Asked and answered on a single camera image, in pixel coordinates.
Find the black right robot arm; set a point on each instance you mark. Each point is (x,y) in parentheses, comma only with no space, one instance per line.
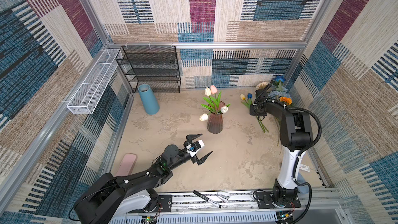
(300,130)

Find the teal cylindrical vase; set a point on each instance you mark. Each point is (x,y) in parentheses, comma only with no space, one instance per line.
(148,99)

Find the blue tulip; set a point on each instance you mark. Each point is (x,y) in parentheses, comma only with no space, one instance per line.
(249,98)

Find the dark red glass vase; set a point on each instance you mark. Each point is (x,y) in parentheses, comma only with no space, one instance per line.
(215,122)

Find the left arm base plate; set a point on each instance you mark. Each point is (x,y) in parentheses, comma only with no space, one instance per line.
(164,203)

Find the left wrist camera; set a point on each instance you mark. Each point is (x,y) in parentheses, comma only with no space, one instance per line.
(193,148)

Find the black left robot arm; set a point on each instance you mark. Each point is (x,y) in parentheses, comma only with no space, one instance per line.
(113,195)

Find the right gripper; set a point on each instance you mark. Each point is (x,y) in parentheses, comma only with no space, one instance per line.
(252,112)

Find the white wire mesh basket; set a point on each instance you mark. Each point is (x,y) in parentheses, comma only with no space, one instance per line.
(89,93)

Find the mixed blue orange bouquet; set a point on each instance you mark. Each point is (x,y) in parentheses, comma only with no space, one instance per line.
(273,90)

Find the yellow tulip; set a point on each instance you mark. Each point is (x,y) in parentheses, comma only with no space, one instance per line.
(244,102)

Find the pink flat tray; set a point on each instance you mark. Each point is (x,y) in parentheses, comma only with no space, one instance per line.
(127,165)

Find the pink tulip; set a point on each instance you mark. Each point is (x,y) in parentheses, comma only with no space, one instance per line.
(215,98)

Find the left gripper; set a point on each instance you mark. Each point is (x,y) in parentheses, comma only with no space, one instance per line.
(194,159)

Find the black marker pen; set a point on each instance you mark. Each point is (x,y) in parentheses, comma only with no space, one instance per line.
(207,199)

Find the black wire shelf rack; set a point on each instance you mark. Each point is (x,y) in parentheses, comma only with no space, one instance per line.
(156,66)

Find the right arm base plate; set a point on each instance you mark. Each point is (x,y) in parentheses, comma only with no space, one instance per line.
(265,201)

